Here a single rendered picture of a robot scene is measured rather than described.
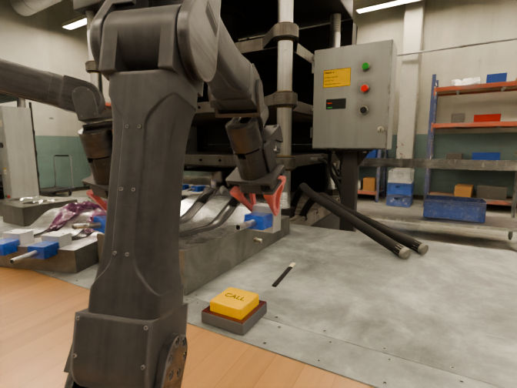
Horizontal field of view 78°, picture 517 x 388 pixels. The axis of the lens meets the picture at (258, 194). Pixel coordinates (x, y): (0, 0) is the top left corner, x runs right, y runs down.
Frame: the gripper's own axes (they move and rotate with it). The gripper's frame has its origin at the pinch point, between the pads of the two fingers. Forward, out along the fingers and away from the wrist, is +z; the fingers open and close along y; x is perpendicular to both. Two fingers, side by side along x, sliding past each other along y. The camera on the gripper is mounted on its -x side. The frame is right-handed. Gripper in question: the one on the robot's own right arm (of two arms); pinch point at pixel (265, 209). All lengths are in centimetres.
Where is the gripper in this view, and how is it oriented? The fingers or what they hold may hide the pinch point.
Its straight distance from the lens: 66.7
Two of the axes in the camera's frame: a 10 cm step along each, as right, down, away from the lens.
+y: -8.8, -0.7, 4.8
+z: 2.3, 8.2, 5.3
